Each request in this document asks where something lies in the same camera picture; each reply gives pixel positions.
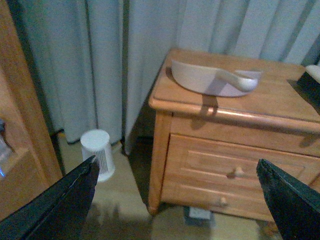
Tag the white cylindrical air purifier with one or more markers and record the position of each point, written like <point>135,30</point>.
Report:
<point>96,142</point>

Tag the lower drawer wooden knob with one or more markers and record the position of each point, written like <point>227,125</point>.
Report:
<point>221,202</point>

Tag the power strip under nightstand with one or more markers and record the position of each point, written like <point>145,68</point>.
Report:
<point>198,217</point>

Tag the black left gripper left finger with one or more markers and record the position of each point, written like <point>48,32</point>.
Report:
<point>59,212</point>

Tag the white brush with black bristles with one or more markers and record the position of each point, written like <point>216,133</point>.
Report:
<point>308,86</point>

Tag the upper drawer wooden knob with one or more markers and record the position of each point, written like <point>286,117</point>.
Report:
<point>236,173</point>

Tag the beige plastic dustpan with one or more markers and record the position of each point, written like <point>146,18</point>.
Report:
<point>215,81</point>

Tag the light grey curtain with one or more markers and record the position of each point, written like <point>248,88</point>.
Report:
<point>93,62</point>

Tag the drawer wooden knob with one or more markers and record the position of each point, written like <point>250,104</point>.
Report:
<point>236,173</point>
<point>221,202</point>

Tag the wooden nightstand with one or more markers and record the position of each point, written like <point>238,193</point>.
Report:
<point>199,139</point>

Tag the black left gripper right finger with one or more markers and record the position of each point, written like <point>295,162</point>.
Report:
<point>294,206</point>

